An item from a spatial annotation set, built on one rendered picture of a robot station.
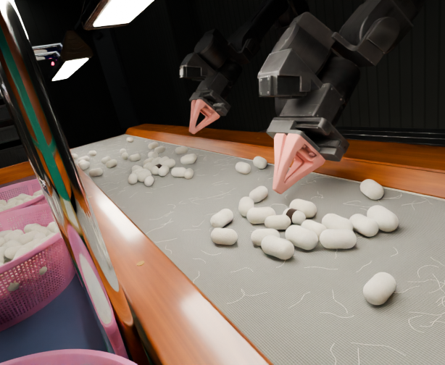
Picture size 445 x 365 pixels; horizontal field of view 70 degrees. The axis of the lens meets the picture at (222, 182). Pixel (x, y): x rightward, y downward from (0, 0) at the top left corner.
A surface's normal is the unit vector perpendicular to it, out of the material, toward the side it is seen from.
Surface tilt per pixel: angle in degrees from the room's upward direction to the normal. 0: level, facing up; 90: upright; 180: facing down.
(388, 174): 45
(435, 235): 0
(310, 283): 0
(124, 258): 0
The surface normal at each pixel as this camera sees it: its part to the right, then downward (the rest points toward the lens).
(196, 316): -0.20, -0.92
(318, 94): -0.71, -0.47
